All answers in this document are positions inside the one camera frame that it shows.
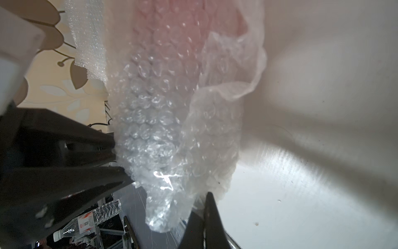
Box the clear plastic water bottle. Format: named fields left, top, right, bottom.
left=53, top=200, right=121, bottom=242

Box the bubble pink vase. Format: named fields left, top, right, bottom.
left=104, top=1, right=267, bottom=232

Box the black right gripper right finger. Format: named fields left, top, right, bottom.
left=204, top=192, right=231, bottom=249

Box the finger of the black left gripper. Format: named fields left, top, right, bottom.
left=1, top=167, right=132, bottom=246
left=1, top=107, right=116, bottom=168

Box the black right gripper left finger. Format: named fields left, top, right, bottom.
left=178, top=212, right=205, bottom=249

